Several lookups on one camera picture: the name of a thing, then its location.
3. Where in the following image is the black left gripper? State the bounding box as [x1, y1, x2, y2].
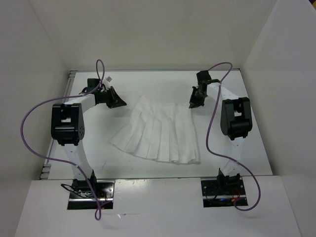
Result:
[97, 86, 126, 109]

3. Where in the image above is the white pleated skirt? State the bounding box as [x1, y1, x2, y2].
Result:
[110, 96, 200, 164]

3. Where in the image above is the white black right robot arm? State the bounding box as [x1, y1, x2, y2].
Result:
[205, 83, 252, 194]

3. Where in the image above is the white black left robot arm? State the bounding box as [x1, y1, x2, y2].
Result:
[51, 85, 127, 198]

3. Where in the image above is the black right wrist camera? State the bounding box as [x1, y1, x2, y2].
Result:
[197, 70, 212, 84]

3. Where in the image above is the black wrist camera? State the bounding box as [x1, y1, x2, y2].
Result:
[80, 79, 103, 95]
[197, 70, 212, 84]

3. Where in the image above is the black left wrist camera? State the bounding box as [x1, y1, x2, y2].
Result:
[80, 79, 103, 95]

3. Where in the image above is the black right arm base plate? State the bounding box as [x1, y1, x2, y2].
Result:
[200, 179, 248, 208]

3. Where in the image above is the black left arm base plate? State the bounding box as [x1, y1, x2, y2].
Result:
[61, 180, 115, 210]

